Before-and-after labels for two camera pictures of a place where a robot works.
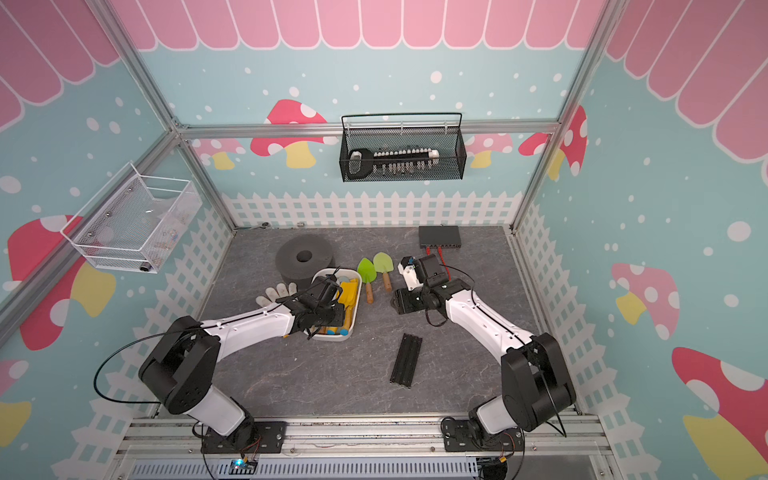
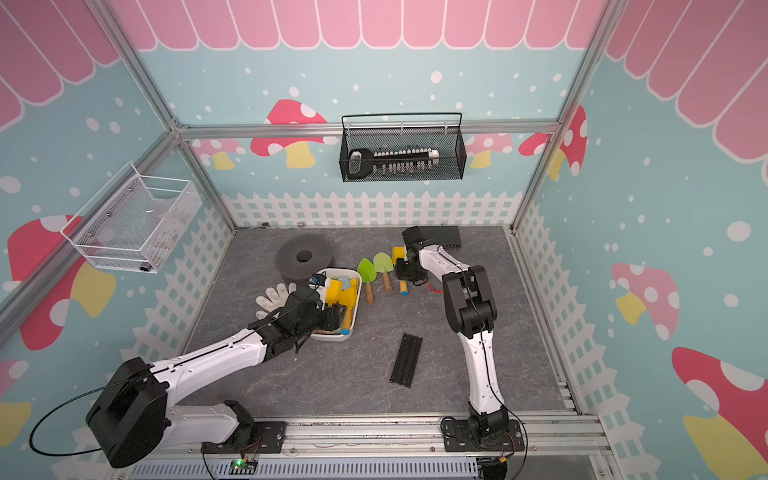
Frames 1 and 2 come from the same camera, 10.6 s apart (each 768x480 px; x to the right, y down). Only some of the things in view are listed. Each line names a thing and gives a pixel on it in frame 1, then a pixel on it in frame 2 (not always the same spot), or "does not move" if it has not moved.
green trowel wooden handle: (383, 263) does not move
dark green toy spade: (367, 273) does not move
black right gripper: (402, 302) to (400, 273)
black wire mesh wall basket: (400, 155) does not move
